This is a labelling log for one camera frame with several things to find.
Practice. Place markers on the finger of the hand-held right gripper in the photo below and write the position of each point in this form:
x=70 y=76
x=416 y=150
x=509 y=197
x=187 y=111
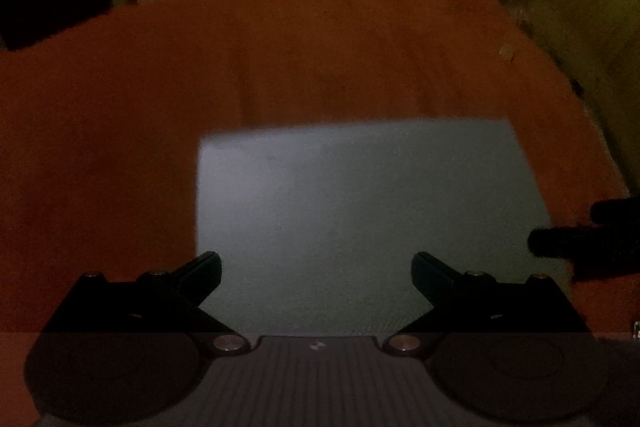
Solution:
x=590 y=252
x=617 y=212

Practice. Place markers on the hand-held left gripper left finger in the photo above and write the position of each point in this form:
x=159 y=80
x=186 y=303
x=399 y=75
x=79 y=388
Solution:
x=212 y=269

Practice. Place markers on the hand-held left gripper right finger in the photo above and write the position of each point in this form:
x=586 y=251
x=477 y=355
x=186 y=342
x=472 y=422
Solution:
x=421 y=271

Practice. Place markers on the orange cloth covered desktop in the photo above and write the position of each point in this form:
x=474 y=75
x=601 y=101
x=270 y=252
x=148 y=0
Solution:
x=125 y=107

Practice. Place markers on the flat white board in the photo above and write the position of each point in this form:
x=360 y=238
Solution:
x=350 y=207

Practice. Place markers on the small yellowish scrap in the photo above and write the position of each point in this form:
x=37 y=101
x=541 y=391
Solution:
x=507 y=52

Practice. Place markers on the yellow wooden panel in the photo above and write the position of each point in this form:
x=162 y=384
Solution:
x=585 y=17

